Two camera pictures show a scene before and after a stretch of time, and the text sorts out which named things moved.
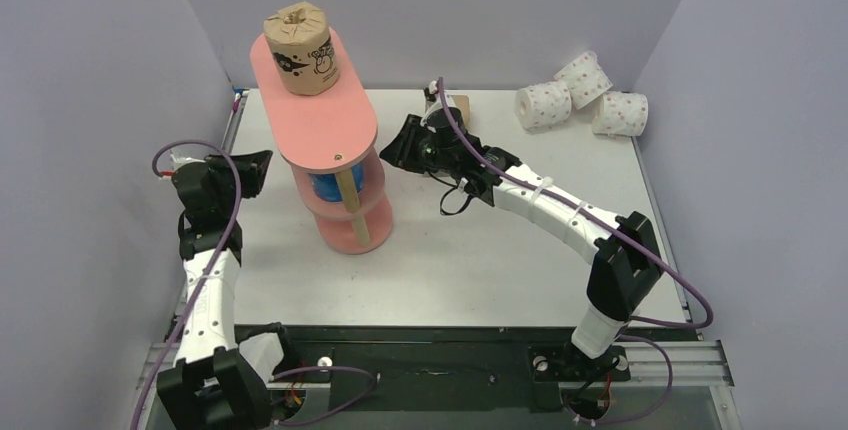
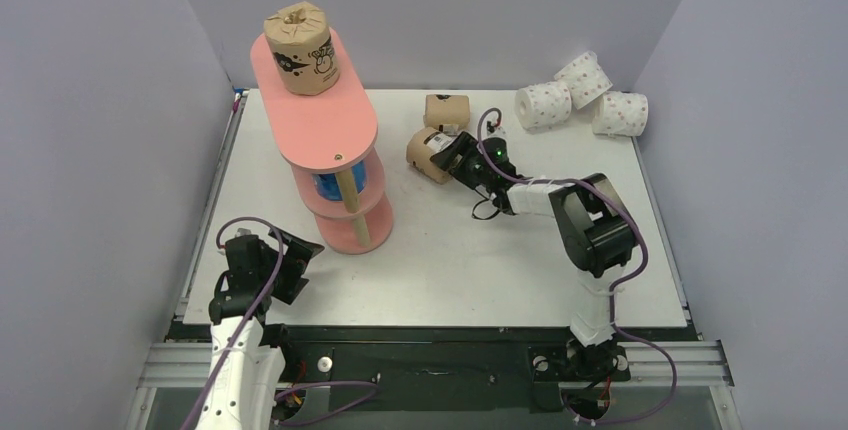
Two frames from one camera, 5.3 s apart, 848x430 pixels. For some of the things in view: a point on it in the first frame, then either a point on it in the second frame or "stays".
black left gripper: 254,167 -> 297,256
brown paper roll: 302,48 stays
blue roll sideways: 326,185 stays
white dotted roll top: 585,78 stays
